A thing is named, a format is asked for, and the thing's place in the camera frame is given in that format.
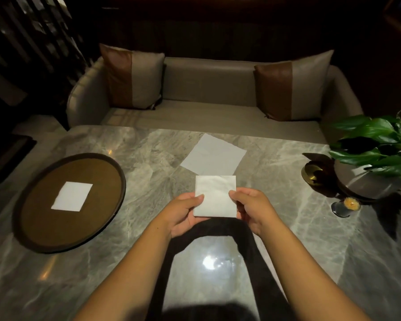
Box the unfolded white paper napkin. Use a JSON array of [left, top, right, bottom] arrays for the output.
[[180, 133, 247, 176]]

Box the brown and grey cushion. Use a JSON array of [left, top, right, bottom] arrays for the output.
[[99, 43, 166, 110], [254, 49, 335, 122]]

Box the round brown tray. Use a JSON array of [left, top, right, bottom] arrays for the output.
[[12, 152, 126, 254]]

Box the person's right forearm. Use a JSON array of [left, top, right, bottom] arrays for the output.
[[258, 215, 371, 321]]

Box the dark slatted wooden screen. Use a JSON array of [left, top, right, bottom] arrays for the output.
[[0, 0, 91, 107]]

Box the person's right hand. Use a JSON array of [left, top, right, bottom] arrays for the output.
[[229, 187, 282, 238]]

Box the round brass dish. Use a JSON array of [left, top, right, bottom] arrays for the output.
[[301, 162, 325, 187]]

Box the round dark plant pot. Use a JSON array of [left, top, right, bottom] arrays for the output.
[[333, 158, 401, 202]]

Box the small glass candle holder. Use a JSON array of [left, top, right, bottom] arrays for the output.
[[331, 196, 361, 218]]

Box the small white napkin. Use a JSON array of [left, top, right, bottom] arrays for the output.
[[51, 181, 93, 212]]

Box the grey upholstered sofa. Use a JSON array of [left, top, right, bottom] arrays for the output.
[[66, 57, 364, 145]]

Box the person's left forearm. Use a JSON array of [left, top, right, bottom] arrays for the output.
[[73, 217, 173, 321]]

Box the person's left hand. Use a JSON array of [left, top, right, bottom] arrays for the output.
[[159, 192, 210, 239]]

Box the white paper napkin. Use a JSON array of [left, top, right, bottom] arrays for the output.
[[193, 175, 237, 218], [180, 133, 247, 176]]

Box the green leafy plant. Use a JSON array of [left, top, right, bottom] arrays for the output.
[[328, 107, 401, 183]]

